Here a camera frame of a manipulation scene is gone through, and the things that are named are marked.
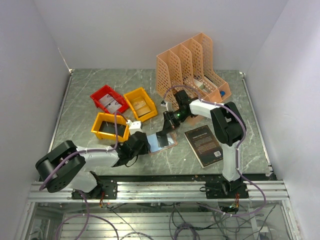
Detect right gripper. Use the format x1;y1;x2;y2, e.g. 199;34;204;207
162;108;190;135

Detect yellow bin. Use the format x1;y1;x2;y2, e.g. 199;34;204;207
91;112;130;143
123;87;158;122

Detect red plastic bin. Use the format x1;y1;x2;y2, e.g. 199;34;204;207
90;85;129;114

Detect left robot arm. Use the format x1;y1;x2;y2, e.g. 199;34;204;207
35;131;150;199

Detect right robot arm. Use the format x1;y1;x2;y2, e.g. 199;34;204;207
156;90;247;198

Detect beige cards in yellow bin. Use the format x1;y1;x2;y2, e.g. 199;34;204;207
131;97;151;117

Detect silver cards in red bin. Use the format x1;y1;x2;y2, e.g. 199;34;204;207
99;94;122;114

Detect black item in yellow bin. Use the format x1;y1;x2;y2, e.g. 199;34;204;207
98;121;126;137

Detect black book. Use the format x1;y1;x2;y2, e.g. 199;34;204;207
184;125;223;169

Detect orange plastic file organizer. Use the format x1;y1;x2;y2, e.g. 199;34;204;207
156;33;232;110

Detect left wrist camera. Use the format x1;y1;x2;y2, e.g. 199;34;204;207
126;119;143;135

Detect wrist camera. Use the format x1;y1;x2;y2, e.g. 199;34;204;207
160;100;173;112
126;119;143;135

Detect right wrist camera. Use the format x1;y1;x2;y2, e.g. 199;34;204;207
160;100;173;112

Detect aluminium mounting rail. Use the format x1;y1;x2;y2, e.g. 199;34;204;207
27;180;290;203

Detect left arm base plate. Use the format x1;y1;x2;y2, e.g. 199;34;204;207
67;180;118;200

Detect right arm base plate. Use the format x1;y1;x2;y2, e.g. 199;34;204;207
199;179;249;199

